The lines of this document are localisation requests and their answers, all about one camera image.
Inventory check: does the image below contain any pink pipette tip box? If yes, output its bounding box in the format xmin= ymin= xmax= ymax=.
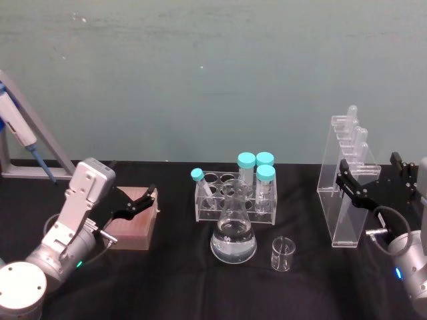
xmin=103 ymin=185 xmax=159 ymax=251

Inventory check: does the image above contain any glass conical flask with water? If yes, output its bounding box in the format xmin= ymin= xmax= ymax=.
xmin=209 ymin=178 xmax=258 ymax=265

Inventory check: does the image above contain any left wrist dark cable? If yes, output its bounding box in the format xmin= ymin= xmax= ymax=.
xmin=43 ymin=213 xmax=118 ymax=267

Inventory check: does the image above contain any black table cloth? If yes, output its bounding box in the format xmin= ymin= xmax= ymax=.
xmin=0 ymin=159 xmax=427 ymax=320

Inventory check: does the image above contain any right wrist dark cable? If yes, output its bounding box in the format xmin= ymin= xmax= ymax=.
xmin=365 ymin=205 xmax=415 ymax=257

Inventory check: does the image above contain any clear acrylic tube rack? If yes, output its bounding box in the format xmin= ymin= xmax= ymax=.
xmin=193 ymin=170 xmax=278 ymax=225

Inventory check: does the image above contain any white and blue pipette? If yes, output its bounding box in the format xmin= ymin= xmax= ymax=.
xmin=0 ymin=83 xmax=58 ymax=185

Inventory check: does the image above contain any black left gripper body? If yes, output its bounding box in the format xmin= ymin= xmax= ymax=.
xmin=90 ymin=186 xmax=134 ymax=231

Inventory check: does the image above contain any grey metal pipette stand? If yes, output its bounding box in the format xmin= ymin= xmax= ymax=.
xmin=0 ymin=69 xmax=79 ymax=179

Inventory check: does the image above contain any tilted tube with teal cap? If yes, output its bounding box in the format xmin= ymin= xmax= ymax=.
xmin=190 ymin=167 xmax=215 ymax=208

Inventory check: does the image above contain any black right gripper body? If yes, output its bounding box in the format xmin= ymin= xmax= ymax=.
xmin=364 ymin=175 xmax=420 ymax=235

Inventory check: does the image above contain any small clear glass beaker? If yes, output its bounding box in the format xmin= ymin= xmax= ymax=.
xmin=271 ymin=235 xmax=297 ymax=273

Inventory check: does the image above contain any wrist dark cable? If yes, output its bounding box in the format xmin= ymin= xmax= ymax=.
xmin=365 ymin=205 xmax=415 ymax=257
xmin=43 ymin=213 xmax=118 ymax=267

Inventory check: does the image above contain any clear acrylic stepped stand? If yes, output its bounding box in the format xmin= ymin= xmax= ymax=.
xmin=316 ymin=114 xmax=382 ymax=249

